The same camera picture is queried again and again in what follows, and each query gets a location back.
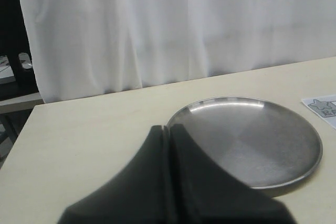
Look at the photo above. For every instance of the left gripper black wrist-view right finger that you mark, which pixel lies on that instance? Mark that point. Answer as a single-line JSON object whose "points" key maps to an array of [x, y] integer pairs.
{"points": [[206, 193]]}

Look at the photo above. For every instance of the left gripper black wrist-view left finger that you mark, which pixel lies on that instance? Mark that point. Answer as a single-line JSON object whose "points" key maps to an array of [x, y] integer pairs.
{"points": [[141, 193]]}

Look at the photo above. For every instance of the round stainless steel plate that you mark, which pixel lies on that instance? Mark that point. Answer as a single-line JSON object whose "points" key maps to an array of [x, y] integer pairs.
{"points": [[265, 145]]}

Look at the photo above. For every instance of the printed paper game board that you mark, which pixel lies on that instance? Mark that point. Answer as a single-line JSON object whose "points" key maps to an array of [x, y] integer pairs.
{"points": [[323, 107]]}

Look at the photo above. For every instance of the dark background furniture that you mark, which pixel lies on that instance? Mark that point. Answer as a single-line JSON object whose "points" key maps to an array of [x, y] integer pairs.
{"points": [[14, 41]]}

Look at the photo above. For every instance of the white curtain backdrop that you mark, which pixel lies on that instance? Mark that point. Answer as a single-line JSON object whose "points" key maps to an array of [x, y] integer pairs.
{"points": [[82, 48]]}

